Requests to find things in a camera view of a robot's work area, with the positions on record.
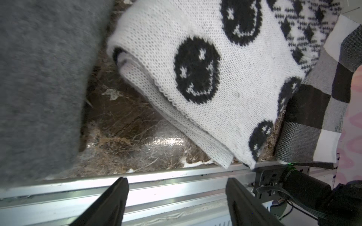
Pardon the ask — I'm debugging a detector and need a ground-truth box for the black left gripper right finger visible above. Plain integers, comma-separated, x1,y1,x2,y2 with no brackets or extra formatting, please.
225,178,283,226

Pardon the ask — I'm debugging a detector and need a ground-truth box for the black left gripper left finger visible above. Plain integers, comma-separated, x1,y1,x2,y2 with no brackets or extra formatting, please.
70,178,129,226

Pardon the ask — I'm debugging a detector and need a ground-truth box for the black white checkered scarf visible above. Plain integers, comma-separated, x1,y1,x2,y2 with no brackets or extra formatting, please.
275,15,362,163

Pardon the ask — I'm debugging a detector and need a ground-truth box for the white smiley knit scarf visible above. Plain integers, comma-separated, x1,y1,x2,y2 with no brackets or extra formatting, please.
107,1,341,169

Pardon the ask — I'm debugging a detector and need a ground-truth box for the grey scarf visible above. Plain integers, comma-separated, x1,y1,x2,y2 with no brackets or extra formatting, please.
1,1,114,187

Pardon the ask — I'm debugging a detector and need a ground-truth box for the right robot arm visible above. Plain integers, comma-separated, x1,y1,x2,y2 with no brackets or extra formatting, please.
254,165,362,226

